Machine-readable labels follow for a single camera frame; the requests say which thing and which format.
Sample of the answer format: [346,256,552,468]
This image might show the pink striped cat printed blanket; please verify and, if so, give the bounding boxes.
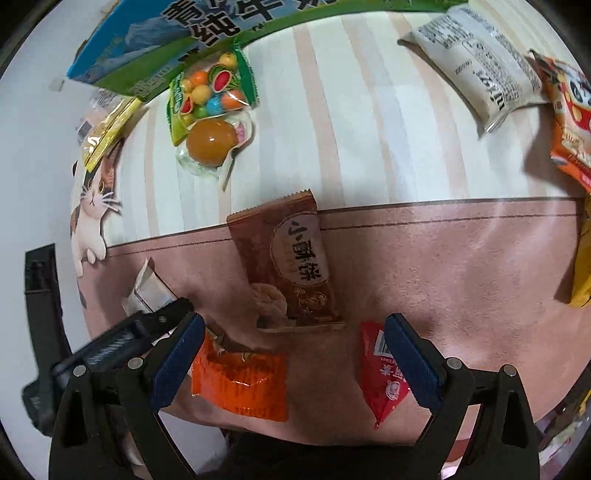
[69,7,591,439]

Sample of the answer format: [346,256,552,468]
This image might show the orange cartoon snack packet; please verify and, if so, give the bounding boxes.
[529,50,591,193]

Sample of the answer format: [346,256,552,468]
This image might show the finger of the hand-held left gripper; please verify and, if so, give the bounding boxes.
[136,298,195,340]

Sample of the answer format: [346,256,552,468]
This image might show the white pillow snack packet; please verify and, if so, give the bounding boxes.
[398,4,544,136]

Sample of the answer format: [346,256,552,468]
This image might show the yellow edged clear snack packet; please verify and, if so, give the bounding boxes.
[76,88,143,174]

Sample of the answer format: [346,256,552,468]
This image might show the red snack packet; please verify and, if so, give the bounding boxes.
[359,320,413,430]

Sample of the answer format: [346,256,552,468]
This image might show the blue green printed cardboard box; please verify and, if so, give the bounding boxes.
[67,0,467,103]

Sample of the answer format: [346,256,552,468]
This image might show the brown biscuit packet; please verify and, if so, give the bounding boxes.
[226,189,346,333]

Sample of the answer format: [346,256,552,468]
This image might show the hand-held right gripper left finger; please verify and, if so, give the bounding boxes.
[48,312,206,480]

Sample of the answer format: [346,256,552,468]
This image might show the small white snack packet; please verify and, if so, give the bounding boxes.
[121,257,178,324]

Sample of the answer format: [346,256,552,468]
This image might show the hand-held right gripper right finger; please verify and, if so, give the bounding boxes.
[385,314,541,480]

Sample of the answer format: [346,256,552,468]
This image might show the green gumball candy packet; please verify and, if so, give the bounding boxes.
[166,41,260,147]

